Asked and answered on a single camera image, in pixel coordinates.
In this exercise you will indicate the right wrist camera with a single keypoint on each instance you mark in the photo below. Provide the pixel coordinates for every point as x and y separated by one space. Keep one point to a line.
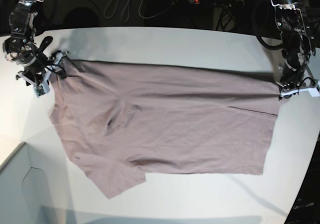
41 89

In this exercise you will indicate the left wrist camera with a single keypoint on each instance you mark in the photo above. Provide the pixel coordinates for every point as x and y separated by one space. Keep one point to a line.
314 90

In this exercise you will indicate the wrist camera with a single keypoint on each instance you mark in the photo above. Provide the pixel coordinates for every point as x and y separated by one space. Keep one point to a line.
314 90
41 89

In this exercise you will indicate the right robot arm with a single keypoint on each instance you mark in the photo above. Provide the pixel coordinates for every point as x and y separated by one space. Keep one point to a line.
21 49

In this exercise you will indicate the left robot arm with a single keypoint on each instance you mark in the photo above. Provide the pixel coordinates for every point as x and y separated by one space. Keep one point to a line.
297 47

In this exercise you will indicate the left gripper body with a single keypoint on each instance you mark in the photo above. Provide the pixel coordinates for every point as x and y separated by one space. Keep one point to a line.
288 89

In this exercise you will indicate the mauve t-shirt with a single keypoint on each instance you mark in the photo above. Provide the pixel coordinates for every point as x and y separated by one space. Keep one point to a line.
117 122

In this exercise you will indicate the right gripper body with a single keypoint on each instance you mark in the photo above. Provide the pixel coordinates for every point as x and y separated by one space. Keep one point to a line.
38 69

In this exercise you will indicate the black power strip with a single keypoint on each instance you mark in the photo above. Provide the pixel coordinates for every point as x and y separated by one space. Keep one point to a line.
218 3

